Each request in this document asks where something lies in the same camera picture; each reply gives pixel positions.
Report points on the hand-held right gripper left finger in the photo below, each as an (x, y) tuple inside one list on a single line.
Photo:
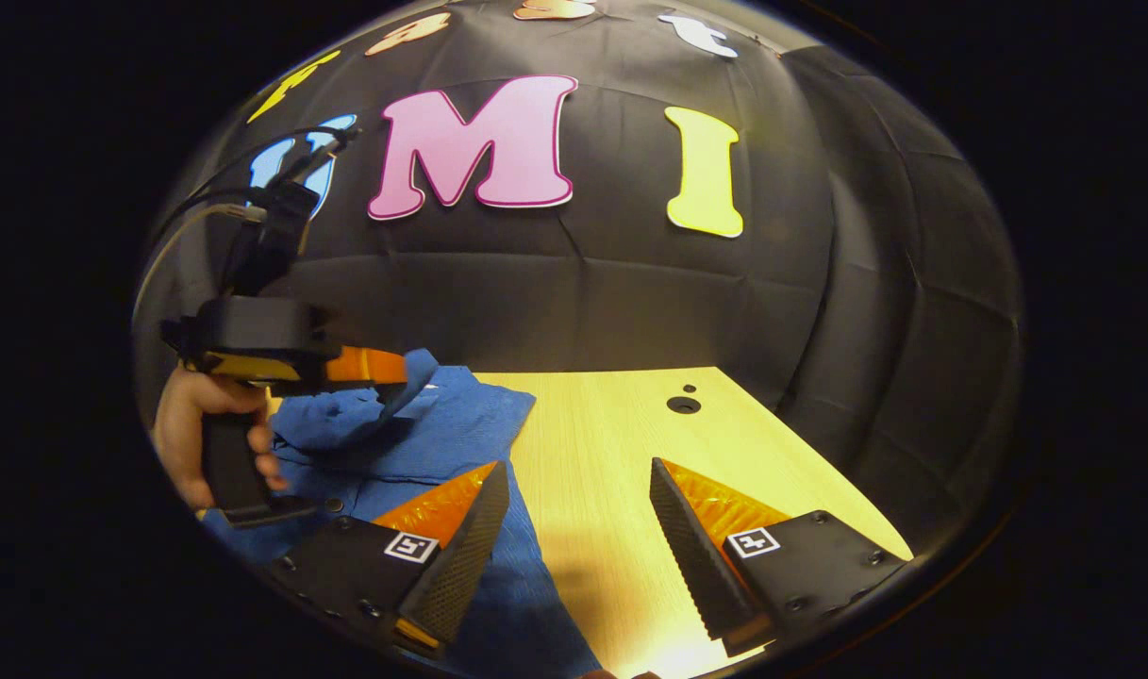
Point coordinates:
[(465, 566)]

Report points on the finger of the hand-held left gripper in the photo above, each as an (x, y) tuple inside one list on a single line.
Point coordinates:
[(371, 365)]

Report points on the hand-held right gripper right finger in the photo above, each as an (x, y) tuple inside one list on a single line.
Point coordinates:
[(687, 556)]

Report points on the blue button shirt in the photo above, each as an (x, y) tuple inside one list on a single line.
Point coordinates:
[(460, 424)]

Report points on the black round table grommet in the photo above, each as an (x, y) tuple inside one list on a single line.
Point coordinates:
[(684, 405)]

